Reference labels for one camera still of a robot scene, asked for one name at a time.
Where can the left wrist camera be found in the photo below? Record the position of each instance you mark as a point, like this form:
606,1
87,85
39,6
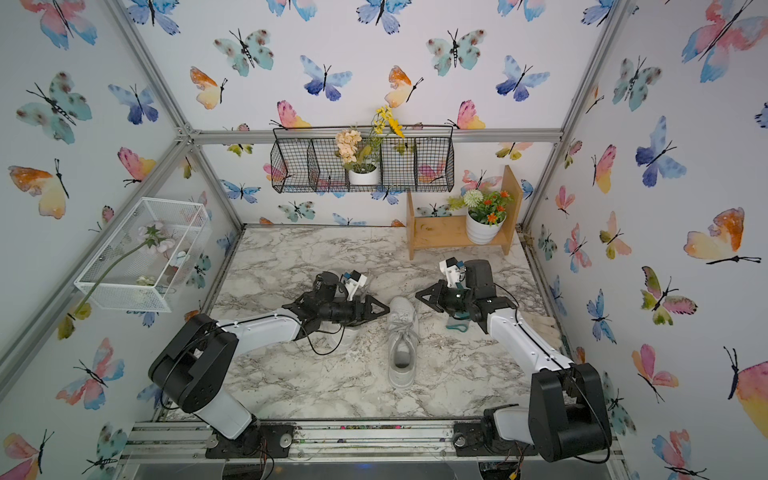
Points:
353,281

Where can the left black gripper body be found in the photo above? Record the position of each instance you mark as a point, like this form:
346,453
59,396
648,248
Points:
343,312

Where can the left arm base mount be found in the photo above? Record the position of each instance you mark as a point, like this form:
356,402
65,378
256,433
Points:
270,440

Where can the pink artificial flower stem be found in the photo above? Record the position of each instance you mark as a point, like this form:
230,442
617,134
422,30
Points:
126,273

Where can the white wire mesh basket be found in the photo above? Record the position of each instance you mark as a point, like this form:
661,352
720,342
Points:
187,265

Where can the beige work glove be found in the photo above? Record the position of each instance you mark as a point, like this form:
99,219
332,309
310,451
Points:
546,327

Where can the aluminium front rail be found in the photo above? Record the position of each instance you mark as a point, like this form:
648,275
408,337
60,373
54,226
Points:
346,449

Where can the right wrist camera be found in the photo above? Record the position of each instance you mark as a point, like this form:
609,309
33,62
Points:
454,272

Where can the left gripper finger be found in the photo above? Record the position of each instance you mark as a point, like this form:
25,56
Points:
375,315
376,305

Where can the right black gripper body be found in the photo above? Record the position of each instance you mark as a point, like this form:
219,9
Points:
453,300

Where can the wooden shelf stand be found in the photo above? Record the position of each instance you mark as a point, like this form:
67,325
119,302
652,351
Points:
425,233

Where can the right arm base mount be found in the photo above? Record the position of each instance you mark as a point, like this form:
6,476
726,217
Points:
500,431

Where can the black wire wall basket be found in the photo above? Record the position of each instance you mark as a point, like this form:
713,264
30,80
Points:
303,160

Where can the white pot orange flowers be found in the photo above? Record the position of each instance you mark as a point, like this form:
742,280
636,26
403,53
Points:
486,212

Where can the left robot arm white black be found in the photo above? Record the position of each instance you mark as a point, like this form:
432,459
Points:
191,369

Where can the white pot peach flowers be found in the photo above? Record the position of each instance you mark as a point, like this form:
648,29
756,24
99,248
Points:
361,153

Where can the white sneaker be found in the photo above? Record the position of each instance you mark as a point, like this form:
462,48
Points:
340,338
403,341

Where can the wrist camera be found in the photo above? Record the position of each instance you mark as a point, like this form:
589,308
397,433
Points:
353,281
454,272

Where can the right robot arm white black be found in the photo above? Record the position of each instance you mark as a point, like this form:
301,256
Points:
566,415

